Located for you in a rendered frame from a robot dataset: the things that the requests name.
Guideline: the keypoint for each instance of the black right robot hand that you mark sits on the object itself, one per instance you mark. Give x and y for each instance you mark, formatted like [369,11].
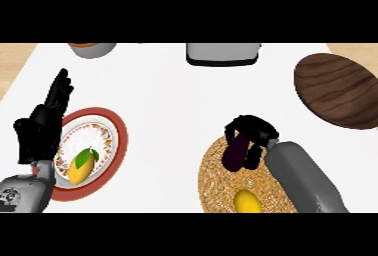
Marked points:
[252,128]

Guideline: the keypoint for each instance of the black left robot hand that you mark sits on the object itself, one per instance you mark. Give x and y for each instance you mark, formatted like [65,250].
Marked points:
[41,126]

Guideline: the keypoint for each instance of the dark purple eggplant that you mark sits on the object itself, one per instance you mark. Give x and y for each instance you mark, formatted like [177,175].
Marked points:
[236,152]

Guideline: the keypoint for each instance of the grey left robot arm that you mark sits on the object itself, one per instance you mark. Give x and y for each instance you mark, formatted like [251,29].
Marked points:
[26,188]

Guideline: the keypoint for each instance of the red-rimmed floral bowl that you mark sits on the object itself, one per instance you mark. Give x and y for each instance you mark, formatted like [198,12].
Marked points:
[100,146]

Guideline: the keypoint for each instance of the round woven straw placemat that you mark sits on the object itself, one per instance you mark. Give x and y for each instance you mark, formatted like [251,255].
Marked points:
[226,186]

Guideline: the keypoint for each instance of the yellow mango with green leaf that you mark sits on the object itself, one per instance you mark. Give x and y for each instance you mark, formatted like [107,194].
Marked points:
[81,166]

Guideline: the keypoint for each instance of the dark brown wooden oval board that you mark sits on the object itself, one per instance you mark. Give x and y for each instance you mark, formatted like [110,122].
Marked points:
[339,90]

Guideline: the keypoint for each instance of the yellow lemon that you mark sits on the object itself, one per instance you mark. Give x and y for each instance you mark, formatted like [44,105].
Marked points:
[246,202]

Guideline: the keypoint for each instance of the grey appliance with black base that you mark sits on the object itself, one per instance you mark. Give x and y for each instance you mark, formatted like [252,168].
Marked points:
[221,53]

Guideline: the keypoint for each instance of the grey pot with brown rim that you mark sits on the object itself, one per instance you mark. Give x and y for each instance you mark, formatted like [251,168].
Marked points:
[91,50]

